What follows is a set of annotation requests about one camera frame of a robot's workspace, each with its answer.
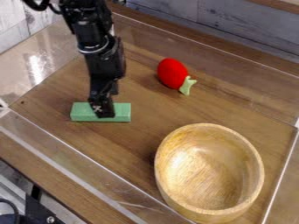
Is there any black clamp with cable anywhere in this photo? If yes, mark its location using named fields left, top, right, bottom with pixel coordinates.
left=0, top=183, right=66, bottom=224

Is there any red plush strawberry toy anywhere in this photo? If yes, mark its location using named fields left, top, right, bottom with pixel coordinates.
left=157, top=58, right=198, bottom=95

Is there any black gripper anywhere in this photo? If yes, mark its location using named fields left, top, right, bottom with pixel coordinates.
left=85, top=37, right=127, bottom=118

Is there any clear acrylic enclosure wall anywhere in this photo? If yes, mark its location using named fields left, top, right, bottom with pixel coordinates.
left=0, top=10, right=299, bottom=224

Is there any brown wooden bowl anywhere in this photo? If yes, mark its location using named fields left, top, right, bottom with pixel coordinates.
left=154, top=123, right=266, bottom=224

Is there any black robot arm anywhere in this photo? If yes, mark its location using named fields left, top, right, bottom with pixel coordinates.
left=59, top=0, right=127, bottom=118

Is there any green rectangular block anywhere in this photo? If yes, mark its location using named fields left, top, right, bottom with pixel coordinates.
left=70, top=102, right=131, bottom=123

